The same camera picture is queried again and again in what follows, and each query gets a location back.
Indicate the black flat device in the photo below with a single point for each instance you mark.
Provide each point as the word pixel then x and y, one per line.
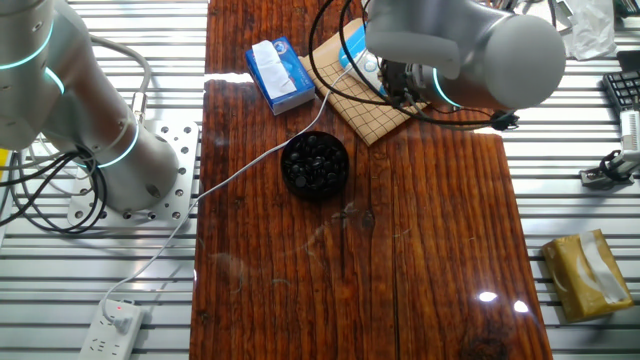
pixel 630 61

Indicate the beige grid go board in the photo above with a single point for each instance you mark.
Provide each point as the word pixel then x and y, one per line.
pixel 365 120

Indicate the white ribbed device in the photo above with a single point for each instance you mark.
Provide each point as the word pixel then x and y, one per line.
pixel 631 130

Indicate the black keyboard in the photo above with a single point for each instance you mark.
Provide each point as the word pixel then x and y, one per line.
pixel 625 90

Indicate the grey camera on mount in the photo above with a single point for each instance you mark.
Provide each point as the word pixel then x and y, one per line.
pixel 597 177

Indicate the white power strip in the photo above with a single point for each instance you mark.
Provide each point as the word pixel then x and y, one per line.
pixel 100 345

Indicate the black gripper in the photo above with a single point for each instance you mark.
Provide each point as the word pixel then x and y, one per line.
pixel 402 85

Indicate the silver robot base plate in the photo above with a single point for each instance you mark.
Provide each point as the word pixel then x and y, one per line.
pixel 185 150

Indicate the yellow tissue pack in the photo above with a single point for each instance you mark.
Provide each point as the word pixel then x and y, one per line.
pixel 570 280

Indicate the grey flat panel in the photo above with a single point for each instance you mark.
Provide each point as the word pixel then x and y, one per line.
pixel 565 9

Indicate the black bowl of black stones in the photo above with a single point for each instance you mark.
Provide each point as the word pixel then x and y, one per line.
pixel 315 165

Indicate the white plastic bag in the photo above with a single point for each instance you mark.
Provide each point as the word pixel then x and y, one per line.
pixel 590 30

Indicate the blue tissue box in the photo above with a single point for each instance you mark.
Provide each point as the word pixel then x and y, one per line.
pixel 295 80

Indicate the blue and white desk lamp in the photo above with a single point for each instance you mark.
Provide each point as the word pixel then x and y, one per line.
pixel 352 47

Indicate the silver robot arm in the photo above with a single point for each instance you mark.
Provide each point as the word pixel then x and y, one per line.
pixel 500 50

